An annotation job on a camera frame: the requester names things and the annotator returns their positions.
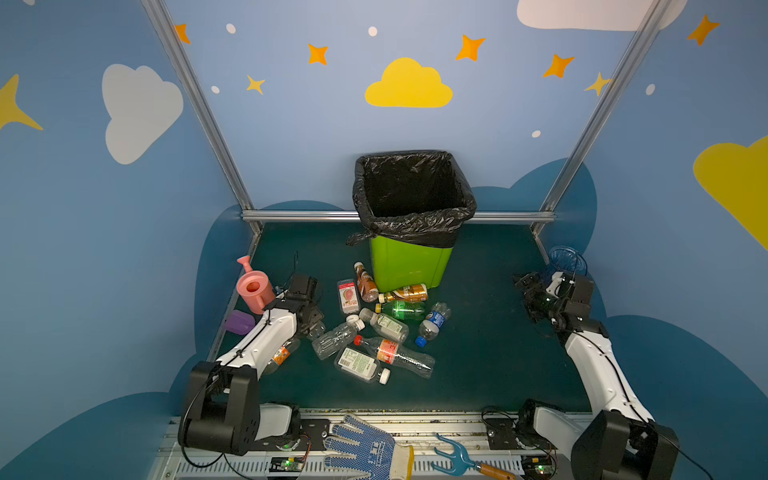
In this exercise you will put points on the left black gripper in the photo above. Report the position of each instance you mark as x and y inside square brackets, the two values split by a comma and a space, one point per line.
[313, 318]

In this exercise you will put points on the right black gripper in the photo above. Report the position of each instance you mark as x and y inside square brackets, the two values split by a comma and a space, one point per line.
[534, 289]

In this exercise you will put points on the long orange label red-cap bottle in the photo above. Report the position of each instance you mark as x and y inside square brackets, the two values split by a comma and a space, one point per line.
[395, 354]

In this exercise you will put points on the blue cap water bottle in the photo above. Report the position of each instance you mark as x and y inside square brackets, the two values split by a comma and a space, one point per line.
[431, 326]

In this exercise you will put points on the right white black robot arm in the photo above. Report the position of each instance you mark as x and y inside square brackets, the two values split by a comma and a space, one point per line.
[622, 441]

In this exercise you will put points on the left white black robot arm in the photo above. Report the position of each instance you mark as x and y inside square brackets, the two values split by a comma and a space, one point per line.
[222, 408]

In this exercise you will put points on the green plastic waste bin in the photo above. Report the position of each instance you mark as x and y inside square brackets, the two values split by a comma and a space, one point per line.
[397, 264]

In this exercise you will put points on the black bin liner bag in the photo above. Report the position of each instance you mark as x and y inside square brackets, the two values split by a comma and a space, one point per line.
[419, 197]

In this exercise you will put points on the orange soda bottle orange cap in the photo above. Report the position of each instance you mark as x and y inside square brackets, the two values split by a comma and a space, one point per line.
[282, 354]

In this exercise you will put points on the guava juice clear bottle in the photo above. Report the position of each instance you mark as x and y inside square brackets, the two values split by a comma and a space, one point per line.
[348, 297]

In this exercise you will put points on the purple translucent plastic vase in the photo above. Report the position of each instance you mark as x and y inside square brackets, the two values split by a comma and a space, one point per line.
[565, 259]

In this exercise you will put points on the pink plastic watering can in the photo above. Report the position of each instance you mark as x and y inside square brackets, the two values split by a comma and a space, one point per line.
[254, 287]

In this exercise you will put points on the brown coffee drink bottle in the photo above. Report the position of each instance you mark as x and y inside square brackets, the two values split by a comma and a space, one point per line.
[366, 285]

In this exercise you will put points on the purple toy shovel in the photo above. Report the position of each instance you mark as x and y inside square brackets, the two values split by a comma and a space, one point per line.
[239, 323]

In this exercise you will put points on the green soda bottle yellow cap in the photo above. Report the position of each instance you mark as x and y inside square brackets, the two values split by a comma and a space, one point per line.
[403, 310]

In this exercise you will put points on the gold label brown bottle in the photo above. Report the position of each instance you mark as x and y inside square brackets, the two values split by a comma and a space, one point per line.
[411, 293]

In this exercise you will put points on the white blue dotted work glove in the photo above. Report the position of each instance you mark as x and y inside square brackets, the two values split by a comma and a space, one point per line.
[364, 451]

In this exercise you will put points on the teal hand rake tool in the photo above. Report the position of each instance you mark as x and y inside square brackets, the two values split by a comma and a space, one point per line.
[461, 462]

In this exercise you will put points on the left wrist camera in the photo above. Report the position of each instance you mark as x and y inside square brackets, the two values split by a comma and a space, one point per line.
[302, 287]

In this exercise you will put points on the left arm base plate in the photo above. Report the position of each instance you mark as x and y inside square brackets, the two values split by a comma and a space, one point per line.
[310, 434]

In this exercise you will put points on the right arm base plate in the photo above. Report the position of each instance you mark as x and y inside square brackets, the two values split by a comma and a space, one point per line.
[502, 433]

